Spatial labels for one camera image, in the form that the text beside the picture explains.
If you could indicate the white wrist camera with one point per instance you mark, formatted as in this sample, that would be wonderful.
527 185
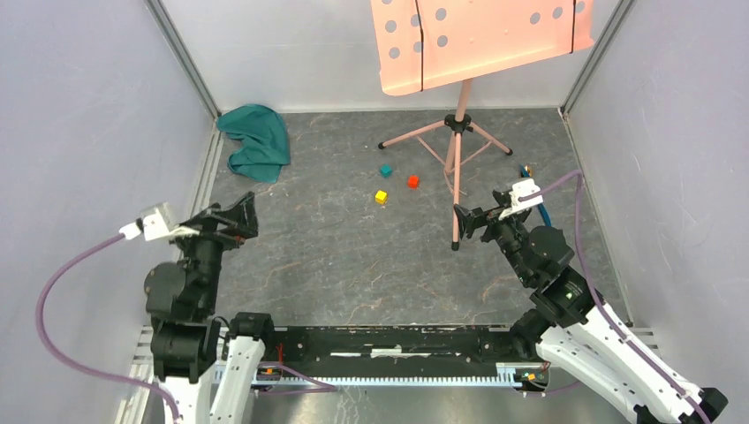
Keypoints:
155 222
525 194

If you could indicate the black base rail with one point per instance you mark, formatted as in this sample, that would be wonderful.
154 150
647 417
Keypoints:
306 358

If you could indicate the pink music stand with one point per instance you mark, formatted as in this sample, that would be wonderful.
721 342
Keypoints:
423 45

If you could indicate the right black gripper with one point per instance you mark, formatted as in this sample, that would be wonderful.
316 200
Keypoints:
488 216

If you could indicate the blue handled utensil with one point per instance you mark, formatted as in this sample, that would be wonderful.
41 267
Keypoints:
526 172

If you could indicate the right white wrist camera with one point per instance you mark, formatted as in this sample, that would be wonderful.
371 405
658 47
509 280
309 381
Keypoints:
525 194

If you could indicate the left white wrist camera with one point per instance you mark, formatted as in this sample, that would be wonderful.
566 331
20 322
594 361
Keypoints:
155 222

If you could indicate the teal cloth napkin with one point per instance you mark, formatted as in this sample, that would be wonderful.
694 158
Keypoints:
264 147

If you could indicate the red cube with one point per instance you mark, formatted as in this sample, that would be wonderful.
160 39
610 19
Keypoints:
413 181

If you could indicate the teal cube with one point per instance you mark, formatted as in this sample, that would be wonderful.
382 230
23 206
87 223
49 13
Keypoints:
386 171

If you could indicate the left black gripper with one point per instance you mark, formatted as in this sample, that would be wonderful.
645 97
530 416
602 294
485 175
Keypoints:
240 215

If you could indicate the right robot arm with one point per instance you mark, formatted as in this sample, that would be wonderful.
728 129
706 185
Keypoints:
571 326

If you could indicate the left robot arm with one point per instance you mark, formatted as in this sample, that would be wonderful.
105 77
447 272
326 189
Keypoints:
208 371

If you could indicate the yellow cube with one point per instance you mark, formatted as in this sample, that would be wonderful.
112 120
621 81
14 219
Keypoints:
381 197

